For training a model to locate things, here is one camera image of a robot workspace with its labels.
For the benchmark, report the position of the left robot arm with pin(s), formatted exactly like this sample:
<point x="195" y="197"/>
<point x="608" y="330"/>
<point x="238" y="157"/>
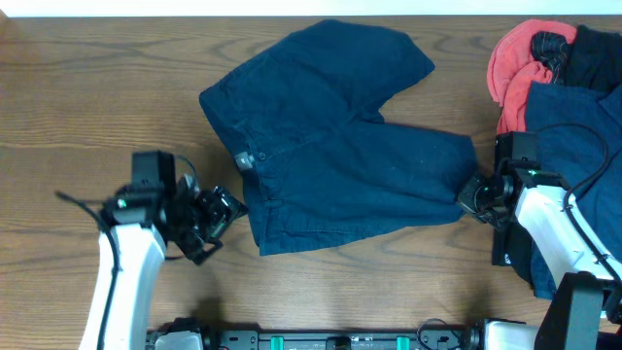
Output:
<point x="136" y="226"/>

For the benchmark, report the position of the navy blue shirt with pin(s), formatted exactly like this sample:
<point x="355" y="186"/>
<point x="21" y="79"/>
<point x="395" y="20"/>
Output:
<point x="577" y="129"/>

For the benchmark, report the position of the black garment with logo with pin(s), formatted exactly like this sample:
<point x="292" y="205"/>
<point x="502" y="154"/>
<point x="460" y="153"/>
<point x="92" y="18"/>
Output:
<point x="513" y="247"/>

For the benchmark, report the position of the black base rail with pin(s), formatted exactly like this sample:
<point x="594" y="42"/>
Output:
<point x="340" y="340"/>

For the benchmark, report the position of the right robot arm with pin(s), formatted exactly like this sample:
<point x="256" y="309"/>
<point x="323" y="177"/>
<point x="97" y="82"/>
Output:
<point x="586" y="274"/>

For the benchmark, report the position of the red cloth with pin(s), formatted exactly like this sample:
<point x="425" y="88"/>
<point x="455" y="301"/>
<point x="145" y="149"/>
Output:
<point x="512" y="70"/>

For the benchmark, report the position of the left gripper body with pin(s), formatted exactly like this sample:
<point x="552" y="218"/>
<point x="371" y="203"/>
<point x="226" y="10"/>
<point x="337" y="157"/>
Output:
<point x="205" y="221"/>

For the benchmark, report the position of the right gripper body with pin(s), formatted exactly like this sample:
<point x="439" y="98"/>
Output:
<point x="478" y="197"/>

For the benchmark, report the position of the dark striped garment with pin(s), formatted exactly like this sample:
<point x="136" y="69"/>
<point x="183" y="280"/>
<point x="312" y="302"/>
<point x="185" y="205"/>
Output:
<point x="553" y="51"/>

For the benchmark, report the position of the navy blue shorts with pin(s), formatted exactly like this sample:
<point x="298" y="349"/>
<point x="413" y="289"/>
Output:
<point x="320" y="165"/>

